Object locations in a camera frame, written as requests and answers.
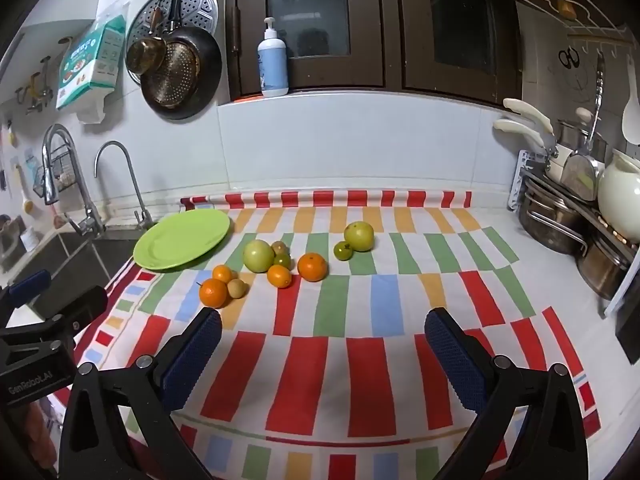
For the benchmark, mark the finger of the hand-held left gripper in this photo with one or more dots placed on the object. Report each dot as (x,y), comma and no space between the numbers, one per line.
(30,283)
(77,307)

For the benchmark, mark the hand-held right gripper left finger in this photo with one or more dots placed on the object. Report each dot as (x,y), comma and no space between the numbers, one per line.
(192,360)

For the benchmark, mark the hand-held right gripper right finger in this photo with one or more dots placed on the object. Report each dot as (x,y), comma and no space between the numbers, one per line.
(455,360)

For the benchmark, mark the medium orange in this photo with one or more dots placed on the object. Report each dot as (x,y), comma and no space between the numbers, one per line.
(213,293)
(279,276)

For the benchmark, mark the small tan fruit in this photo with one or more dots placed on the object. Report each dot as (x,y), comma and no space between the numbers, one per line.
(236,288)

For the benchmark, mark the small orange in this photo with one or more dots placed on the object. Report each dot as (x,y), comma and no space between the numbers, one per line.
(222,274)

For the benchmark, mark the green plate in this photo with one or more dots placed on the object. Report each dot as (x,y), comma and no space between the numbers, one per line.
(180,240)

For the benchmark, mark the small green tomato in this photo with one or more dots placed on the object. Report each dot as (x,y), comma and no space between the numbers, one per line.
(343,251)
(283,261)

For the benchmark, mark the large orange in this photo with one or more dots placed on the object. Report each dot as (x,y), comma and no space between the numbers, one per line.
(312,266)

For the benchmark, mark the person's left hand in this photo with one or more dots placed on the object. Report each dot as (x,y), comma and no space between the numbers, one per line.
(37,432)

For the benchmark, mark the striped colourful tablecloth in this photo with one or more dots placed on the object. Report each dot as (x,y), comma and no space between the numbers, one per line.
(370,340)

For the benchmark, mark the large green fruit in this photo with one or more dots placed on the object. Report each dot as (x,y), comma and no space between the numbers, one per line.
(258,256)

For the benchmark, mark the chrome pull-down faucet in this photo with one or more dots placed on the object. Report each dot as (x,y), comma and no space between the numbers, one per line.
(50,160)

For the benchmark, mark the chrome gooseneck faucet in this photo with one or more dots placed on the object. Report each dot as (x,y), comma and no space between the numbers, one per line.
(132,180)

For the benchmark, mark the small brownish fruit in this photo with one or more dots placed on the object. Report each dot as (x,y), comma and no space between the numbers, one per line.
(279,247)

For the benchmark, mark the large yellow-green fruit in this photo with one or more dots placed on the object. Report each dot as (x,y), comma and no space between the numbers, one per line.
(359,236)

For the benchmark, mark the large steel pot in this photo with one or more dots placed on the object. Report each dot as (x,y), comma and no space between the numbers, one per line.
(547,230)

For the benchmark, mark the white dish rack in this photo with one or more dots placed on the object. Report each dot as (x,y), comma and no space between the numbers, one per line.
(517,185)

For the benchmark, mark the steel spatula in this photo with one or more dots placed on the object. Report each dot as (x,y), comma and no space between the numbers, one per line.
(580,175)

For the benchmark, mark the white ceramic jug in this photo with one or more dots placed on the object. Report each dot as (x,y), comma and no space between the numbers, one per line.
(617,200)

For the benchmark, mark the green white paper package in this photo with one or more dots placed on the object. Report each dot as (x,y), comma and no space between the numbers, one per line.
(90,60)

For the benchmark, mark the brass strainer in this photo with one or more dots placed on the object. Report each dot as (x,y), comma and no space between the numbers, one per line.
(175,77)

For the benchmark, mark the copper strainer ladle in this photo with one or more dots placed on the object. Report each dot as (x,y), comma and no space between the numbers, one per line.
(145,55)

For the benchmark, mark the black frying pan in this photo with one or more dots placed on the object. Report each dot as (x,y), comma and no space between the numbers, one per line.
(209,60)

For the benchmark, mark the white spoon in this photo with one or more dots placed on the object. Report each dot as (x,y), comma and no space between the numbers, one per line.
(631,115)

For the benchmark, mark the white blue pump bottle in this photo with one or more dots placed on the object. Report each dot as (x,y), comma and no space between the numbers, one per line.
(273,67)

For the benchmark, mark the dark brown window sash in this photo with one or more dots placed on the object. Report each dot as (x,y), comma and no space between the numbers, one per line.
(250,35)
(415,35)

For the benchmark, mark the black scissors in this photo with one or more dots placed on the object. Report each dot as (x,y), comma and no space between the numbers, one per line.
(568,57)

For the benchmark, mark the brass wall hooks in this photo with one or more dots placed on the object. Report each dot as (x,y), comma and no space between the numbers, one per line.
(32,92)

